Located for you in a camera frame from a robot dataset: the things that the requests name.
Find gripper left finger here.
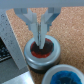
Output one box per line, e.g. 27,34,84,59
14,7,43,48

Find blue button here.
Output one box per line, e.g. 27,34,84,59
41,60,84,84

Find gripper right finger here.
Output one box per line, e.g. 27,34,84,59
40,6,62,48

